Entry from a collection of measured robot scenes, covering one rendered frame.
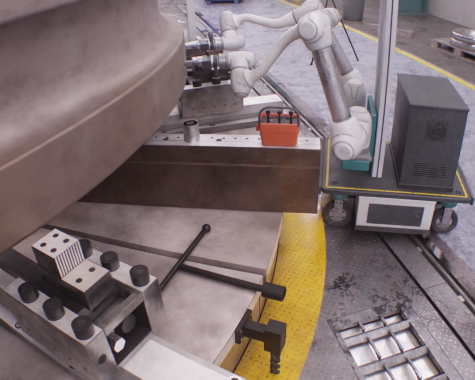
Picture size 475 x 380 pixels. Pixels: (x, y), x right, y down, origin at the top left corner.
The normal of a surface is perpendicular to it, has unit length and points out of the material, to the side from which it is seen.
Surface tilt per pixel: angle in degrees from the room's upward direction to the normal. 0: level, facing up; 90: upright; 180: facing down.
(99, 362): 90
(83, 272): 0
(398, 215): 90
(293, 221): 0
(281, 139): 97
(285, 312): 0
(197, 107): 90
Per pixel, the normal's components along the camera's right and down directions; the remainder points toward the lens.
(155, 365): -0.04, -0.85
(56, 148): 0.88, 0.22
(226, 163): -0.15, 0.53
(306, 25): -0.48, 0.41
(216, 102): 0.24, 0.51
